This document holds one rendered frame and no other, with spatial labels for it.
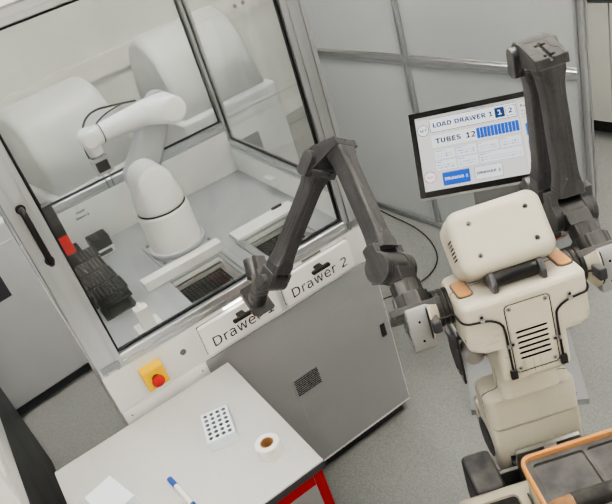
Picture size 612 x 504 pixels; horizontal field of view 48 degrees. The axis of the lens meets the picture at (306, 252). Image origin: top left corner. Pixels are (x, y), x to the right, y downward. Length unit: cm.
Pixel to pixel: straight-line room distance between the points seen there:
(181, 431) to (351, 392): 82
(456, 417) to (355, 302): 71
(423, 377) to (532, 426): 137
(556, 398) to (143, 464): 116
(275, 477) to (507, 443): 60
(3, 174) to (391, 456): 180
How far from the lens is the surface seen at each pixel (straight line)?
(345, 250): 240
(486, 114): 250
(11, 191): 192
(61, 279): 202
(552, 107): 162
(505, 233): 149
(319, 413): 268
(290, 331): 242
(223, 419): 207
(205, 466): 202
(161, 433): 219
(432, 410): 299
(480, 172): 245
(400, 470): 282
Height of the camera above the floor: 216
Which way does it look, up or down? 31 degrees down
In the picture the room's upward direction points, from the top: 18 degrees counter-clockwise
